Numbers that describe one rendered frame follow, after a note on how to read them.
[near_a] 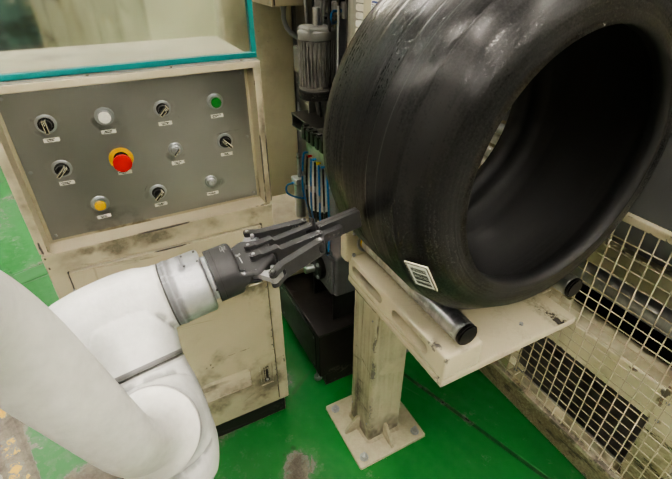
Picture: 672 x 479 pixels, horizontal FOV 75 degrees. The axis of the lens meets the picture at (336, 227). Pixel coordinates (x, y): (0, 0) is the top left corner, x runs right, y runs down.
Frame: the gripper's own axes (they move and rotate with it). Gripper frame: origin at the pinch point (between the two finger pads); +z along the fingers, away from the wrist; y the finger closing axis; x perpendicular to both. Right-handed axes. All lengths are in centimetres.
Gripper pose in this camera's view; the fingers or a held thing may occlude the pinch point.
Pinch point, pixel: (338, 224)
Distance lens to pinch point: 67.2
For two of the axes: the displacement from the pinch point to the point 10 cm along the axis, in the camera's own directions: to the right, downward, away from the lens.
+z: 8.8, -3.6, 3.1
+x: 1.3, 8.1, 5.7
